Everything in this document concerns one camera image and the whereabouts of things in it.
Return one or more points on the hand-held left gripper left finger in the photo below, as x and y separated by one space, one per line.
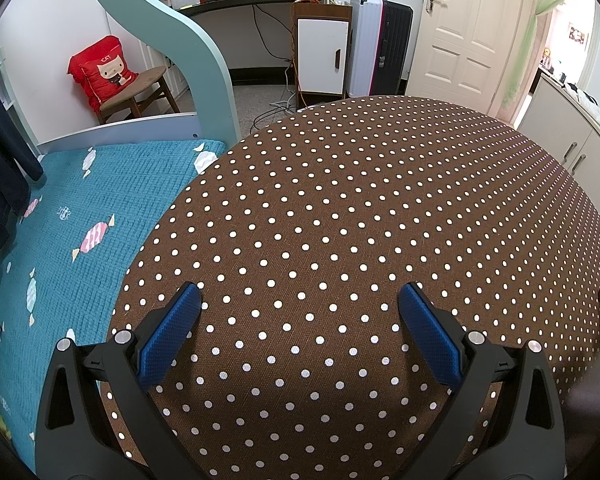
172 335

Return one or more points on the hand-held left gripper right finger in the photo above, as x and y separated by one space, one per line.
430 340

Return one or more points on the teal candy print blanket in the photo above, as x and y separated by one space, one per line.
80 200

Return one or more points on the brown polka dot tablecloth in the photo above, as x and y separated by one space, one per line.
330 210

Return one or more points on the long white sideboard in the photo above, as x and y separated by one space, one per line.
550 125

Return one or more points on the white plastic bag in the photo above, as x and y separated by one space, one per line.
587 105

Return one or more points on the sheer green curtain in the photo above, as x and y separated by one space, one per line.
522 60

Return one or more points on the red cat pillow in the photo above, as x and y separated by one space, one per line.
102 72

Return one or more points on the white panel door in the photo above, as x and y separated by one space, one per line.
460 50

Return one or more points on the white suitcase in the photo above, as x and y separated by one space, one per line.
365 45

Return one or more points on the small white door cabinet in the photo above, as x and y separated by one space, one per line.
320 55

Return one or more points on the dark desk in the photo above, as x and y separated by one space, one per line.
230 2

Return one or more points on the teal bunk bed frame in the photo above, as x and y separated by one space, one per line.
200 50

